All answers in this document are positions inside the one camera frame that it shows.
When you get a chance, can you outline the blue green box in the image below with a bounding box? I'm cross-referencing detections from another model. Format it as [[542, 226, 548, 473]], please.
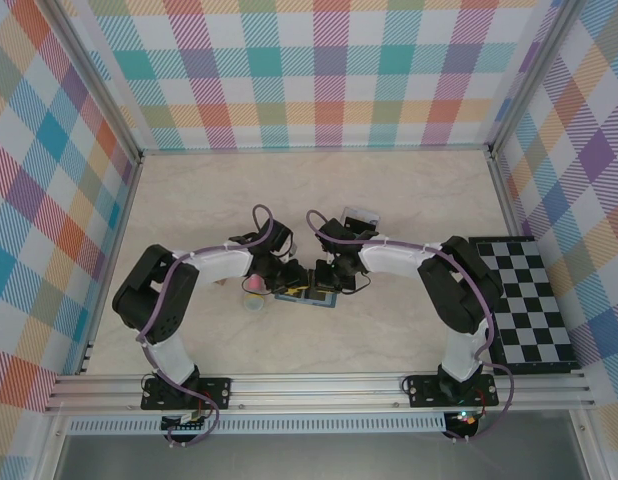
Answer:
[[273, 284, 339, 310]]

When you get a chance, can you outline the pink toy microphone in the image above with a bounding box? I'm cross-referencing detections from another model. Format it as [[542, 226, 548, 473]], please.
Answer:
[[242, 273, 268, 314]]

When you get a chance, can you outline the left controller board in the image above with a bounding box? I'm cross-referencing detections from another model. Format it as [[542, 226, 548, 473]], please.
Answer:
[[160, 412, 211, 432]]

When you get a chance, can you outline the controller board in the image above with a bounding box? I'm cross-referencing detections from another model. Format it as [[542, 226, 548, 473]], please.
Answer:
[[160, 412, 211, 432], [444, 408, 481, 440]]

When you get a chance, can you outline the black and white chessboard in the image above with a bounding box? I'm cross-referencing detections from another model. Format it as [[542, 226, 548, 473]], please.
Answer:
[[467, 235, 579, 374]]

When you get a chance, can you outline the right controller board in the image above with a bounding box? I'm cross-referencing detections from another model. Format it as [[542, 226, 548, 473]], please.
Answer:
[[444, 408, 481, 440]]

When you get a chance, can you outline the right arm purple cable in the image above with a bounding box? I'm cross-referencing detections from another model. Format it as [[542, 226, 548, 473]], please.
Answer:
[[305, 209, 515, 444]]

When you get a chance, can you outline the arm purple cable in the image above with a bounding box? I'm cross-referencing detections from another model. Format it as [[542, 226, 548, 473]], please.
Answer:
[[137, 203, 290, 449], [305, 209, 515, 444]]

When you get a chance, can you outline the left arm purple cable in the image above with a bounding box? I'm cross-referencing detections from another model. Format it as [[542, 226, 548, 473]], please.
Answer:
[[137, 203, 290, 449]]

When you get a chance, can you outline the aluminium mounting rail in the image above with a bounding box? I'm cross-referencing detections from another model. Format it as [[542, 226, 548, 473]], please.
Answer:
[[43, 372, 596, 414]]

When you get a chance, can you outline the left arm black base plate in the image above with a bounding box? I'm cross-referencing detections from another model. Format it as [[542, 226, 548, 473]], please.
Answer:
[[141, 375, 233, 411]]

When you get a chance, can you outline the white slotted cable duct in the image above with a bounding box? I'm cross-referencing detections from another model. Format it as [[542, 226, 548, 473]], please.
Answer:
[[67, 413, 448, 435]]

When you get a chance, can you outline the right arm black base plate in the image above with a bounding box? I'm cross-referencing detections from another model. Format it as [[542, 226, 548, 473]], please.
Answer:
[[402, 373, 499, 409]]

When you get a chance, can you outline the aluminium side rail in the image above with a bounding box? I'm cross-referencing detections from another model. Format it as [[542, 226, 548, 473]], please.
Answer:
[[76, 158, 144, 376], [488, 149, 593, 375]]

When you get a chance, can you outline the aluminium frame post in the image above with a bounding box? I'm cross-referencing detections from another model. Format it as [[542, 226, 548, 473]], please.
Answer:
[[487, 0, 588, 159], [42, 0, 144, 164]]

